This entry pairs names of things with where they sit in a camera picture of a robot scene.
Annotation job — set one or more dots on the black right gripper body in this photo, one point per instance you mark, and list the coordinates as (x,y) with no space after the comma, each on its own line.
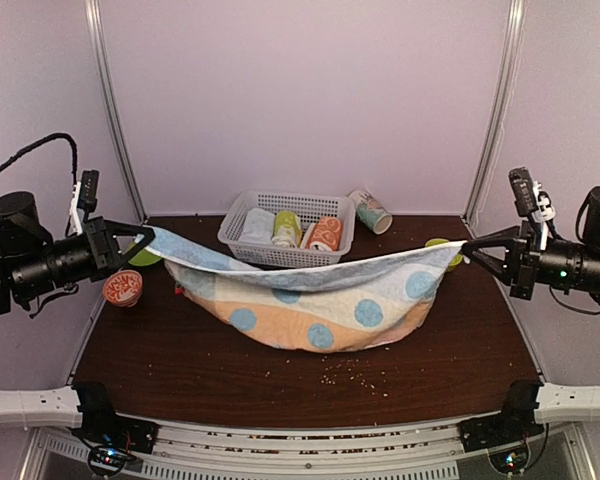
(524,274)

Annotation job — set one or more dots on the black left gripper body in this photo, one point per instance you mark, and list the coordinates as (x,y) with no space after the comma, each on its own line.
(99,249)

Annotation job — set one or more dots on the orange bunny towel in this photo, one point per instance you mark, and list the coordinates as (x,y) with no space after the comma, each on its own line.
(325,235)

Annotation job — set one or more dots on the blue patterned towel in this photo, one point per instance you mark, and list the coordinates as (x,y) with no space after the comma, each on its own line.
(344,307)

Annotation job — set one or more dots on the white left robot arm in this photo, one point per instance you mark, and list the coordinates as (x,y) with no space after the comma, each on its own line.
(35,266)

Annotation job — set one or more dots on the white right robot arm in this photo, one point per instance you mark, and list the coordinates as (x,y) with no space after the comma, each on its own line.
(566,266)

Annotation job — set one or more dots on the green bowl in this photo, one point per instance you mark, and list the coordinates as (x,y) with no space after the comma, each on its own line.
(457,260)

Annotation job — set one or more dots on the green plate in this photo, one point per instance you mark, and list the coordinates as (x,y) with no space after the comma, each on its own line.
(143,259)

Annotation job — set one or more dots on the teal patterned paper cup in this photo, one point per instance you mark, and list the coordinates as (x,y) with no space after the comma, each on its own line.
(370,211)

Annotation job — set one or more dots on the white rolled towel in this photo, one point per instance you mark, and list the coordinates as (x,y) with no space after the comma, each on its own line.
(258,227)

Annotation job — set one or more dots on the white plastic basket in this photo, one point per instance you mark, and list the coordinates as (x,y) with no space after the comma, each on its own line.
(309,208)

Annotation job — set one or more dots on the green rolled towel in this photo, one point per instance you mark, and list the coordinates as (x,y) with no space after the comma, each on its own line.
(287,231)

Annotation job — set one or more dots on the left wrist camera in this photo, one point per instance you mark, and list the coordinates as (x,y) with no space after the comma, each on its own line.
(83,202)

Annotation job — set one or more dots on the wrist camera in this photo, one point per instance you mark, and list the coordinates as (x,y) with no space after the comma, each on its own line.
(533,203)
(83,202)

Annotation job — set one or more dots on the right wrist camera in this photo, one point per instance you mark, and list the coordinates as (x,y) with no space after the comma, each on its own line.
(533,203)

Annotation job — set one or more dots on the right aluminium frame post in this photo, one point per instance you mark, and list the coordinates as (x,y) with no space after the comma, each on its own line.
(495,127)

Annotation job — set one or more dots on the aluminium frame post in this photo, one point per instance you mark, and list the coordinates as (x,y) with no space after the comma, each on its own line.
(495,127)
(98,41)

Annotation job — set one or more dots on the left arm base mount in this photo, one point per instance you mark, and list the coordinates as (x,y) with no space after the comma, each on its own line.
(115,430)

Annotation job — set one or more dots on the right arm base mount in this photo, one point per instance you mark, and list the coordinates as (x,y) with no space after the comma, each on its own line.
(514,422)

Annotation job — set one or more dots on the front aluminium rail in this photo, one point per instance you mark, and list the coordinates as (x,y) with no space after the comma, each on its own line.
(422,450)

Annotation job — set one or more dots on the left aluminium frame post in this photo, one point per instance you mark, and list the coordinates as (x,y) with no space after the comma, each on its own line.
(98,41)

